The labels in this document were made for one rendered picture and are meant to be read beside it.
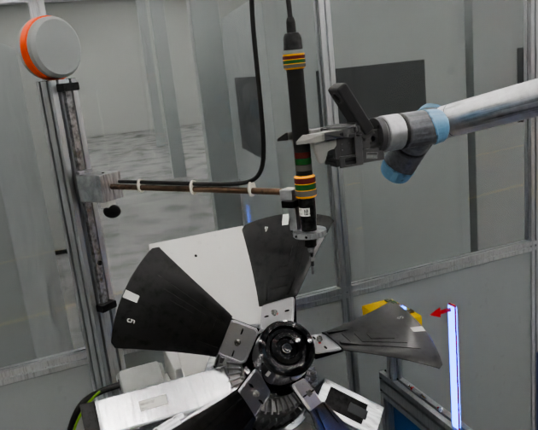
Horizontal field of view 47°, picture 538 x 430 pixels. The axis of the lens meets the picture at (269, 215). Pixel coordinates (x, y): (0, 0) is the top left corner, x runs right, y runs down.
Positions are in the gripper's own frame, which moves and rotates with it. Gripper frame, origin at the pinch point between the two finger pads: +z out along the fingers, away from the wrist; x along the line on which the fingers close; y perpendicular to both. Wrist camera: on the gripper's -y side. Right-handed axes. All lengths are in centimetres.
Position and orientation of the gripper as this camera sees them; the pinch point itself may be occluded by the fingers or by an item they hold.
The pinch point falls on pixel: (290, 136)
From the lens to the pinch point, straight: 121.3
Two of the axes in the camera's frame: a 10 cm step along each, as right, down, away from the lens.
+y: 1.0, 9.7, 2.3
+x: -3.6, -1.8, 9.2
